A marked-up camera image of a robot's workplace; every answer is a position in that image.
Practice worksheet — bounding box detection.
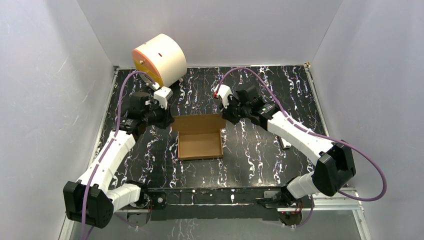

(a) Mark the left aluminium table edge rail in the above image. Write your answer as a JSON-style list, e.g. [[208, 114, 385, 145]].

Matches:
[[86, 65, 120, 170]]

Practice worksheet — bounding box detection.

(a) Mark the brown cardboard box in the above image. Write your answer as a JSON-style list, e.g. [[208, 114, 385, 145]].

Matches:
[[171, 113, 227, 161]]

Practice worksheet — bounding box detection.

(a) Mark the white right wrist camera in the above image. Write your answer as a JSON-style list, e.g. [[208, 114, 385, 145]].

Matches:
[[213, 84, 232, 109]]

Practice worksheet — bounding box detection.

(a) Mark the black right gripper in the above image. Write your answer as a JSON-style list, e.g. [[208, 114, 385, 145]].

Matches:
[[218, 95, 251, 125]]

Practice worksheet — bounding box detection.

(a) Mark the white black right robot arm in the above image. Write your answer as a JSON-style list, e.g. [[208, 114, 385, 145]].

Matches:
[[214, 84, 356, 207]]

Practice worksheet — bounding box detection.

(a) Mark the aluminium table edge rail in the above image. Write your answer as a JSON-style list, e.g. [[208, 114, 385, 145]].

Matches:
[[303, 62, 330, 137], [86, 65, 120, 170]]

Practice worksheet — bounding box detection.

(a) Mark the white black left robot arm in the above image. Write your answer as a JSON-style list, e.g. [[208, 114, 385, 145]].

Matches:
[[63, 87, 175, 229]]

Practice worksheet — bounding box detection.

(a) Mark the aluminium front frame rail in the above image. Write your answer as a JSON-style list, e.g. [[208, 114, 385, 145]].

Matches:
[[64, 184, 371, 240]]

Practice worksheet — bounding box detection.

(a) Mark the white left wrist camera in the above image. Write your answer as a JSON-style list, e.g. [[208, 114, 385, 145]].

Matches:
[[153, 86, 173, 110]]

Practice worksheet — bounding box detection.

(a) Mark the small white plastic part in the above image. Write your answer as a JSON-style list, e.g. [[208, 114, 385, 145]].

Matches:
[[279, 137, 292, 149]]

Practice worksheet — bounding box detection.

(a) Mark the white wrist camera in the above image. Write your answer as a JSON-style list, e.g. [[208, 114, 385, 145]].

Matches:
[[213, 84, 232, 109], [153, 86, 173, 110]]

